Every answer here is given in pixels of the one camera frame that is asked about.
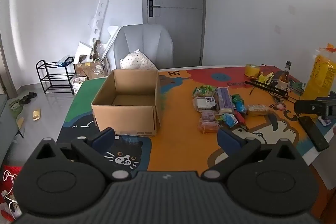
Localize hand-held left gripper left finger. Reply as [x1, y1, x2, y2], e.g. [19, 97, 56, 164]
[34, 127, 130, 182]

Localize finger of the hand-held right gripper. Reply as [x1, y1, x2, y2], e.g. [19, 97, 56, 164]
[294, 99, 319, 116]

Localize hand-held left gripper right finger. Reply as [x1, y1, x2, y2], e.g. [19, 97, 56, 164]
[201, 127, 303, 182]

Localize blue green candy packet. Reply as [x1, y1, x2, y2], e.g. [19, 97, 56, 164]
[219, 113, 239, 128]

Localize orange pink snack packet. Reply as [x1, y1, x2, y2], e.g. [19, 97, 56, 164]
[198, 121, 219, 134]

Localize red snack packet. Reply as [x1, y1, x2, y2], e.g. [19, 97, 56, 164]
[234, 111, 248, 128]

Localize small purple snack packet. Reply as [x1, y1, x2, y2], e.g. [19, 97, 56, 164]
[200, 110, 216, 122]

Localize long purple snack packet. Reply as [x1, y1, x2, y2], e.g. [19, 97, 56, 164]
[216, 87, 235, 115]

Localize white cake packet black label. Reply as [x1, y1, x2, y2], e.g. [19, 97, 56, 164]
[193, 96, 218, 111]

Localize beige biscuit packet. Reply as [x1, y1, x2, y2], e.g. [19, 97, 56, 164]
[247, 105, 269, 116]

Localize green white cartoon snack packet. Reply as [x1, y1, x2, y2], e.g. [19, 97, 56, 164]
[192, 87, 214, 98]

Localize small green snack packet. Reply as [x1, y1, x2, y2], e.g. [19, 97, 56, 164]
[199, 84, 216, 93]

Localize black phone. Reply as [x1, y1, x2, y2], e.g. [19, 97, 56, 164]
[298, 116, 330, 152]

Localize yellow oil bottle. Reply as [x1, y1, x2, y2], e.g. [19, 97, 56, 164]
[302, 43, 336, 100]

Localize glass bottle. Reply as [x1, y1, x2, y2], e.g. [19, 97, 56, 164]
[277, 61, 292, 92]

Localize black folded tripod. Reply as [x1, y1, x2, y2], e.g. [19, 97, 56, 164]
[245, 80, 297, 102]

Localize yellow green clip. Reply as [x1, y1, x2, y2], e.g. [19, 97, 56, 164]
[259, 72, 275, 84]

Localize colourful printed table mat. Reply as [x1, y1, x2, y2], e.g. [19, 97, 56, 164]
[56, 65, 330, 172]

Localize white paper bag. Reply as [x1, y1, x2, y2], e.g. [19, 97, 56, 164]
[71, 76, 88, 95]

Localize yellow tape roll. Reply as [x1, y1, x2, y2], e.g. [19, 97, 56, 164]
[245, 64, 261, 77]

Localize brown cardboard box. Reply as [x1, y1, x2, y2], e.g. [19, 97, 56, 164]
[74, 60, 109, 80]

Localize black shoe rack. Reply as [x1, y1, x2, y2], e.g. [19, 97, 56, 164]
[36, 56, 75, 95]

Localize white dotted pillow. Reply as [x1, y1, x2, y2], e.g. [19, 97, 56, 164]
[120, 49, 158, 70]

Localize clear plastic wrapping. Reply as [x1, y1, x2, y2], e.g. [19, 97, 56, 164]
[93, 40, 109, 62]

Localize pale plastic bag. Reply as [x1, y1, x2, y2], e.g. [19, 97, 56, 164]
[56, 55, 72, 67]

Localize white cardboard piece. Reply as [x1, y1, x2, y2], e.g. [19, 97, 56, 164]
[74, 42, 94, 64]

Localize grey cabinet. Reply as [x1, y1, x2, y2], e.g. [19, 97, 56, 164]
[0, 94, 20, 164]

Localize plain white foam board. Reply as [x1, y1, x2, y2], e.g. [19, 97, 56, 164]
[101, 25, 122, 58]

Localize grey chair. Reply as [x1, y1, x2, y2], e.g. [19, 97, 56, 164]
[113, 25, 174, 70]

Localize red bag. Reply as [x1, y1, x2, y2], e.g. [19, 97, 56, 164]
[0, 164, 24, 222]

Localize black door handle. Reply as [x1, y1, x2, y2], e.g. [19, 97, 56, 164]
[148, 0, 160, 17]

